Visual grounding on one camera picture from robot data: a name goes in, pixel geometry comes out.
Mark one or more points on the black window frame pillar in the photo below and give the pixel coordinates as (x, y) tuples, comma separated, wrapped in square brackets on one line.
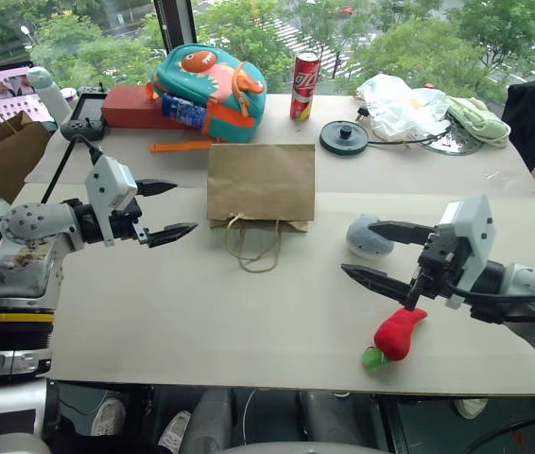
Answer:
[(175, 23)]

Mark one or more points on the red cola can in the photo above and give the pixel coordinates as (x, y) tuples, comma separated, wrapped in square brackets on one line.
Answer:
[(304, 85)]

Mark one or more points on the round silver tray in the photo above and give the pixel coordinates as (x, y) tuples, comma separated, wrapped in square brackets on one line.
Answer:
[(456, 139)]

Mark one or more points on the white mint water bottle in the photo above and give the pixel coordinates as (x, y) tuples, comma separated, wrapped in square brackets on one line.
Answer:
[(50, 97)]

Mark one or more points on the grey rounded robot leg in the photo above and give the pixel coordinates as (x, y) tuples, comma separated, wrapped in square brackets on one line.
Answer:
[(324, 418), (211, 421)]

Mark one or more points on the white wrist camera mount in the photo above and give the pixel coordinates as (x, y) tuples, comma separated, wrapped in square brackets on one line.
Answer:
[(475, 227), (107, 182)]

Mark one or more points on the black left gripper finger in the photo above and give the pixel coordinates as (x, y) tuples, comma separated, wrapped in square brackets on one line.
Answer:
[(154, 187), (173, 233)]

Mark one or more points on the light green cloth pouch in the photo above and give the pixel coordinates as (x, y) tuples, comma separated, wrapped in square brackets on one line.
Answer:
[(475, 118)]

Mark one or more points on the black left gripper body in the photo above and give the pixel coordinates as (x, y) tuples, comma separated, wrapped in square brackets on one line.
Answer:
[(125, 224)]

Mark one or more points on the grey plush toy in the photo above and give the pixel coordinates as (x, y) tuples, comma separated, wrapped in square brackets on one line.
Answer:
[(359, 239)]

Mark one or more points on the black handheld controller with screen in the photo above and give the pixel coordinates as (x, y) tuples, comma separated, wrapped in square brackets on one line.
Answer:
[(85, 116)]

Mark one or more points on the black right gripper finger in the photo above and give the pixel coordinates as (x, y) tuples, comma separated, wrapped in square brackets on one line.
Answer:
[(402, 232), (381, 283)]

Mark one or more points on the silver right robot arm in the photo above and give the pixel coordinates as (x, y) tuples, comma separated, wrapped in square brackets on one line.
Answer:
[(527, 288)]

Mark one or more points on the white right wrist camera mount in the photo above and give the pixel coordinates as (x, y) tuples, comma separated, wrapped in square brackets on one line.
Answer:
[(475, 227)]

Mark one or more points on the white sneaker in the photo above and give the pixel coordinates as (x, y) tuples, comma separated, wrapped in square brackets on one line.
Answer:
[(175, 432), (107, 416), (471, 406)]

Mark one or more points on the red rectangular box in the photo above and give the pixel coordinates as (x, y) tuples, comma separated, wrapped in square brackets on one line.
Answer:
[(128, 106)]

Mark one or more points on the teal dinosaur kids backpack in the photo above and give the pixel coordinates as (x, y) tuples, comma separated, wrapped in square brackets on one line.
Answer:
[(211, 85)]

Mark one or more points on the white crumpled plastic bag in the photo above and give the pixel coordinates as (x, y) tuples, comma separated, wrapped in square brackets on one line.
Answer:
[(395, 104)]

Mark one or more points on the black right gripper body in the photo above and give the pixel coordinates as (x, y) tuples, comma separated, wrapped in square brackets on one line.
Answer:
[(442, 265)]

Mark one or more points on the black round kettle base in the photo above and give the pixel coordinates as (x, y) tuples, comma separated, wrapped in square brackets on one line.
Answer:
[(343, 137)]

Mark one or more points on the red plush chili toy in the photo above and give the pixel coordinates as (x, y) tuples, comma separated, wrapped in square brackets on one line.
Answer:
[(395, 333)]

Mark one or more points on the small white purple cup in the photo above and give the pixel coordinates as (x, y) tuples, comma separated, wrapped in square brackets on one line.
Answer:
[(70, 97)]

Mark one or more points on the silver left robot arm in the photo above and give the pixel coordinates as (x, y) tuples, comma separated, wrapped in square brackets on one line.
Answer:
[(26, 265)]

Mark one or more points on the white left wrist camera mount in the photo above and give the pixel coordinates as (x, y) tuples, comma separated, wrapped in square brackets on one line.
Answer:
[(107, 182)]

